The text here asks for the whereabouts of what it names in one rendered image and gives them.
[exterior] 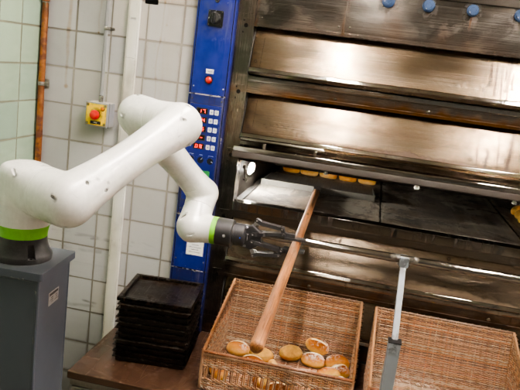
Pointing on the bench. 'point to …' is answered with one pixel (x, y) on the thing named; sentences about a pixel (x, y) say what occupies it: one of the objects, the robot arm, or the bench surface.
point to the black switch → (215, 18)
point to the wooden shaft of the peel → (281, 282)
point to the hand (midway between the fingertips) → (294, 244)
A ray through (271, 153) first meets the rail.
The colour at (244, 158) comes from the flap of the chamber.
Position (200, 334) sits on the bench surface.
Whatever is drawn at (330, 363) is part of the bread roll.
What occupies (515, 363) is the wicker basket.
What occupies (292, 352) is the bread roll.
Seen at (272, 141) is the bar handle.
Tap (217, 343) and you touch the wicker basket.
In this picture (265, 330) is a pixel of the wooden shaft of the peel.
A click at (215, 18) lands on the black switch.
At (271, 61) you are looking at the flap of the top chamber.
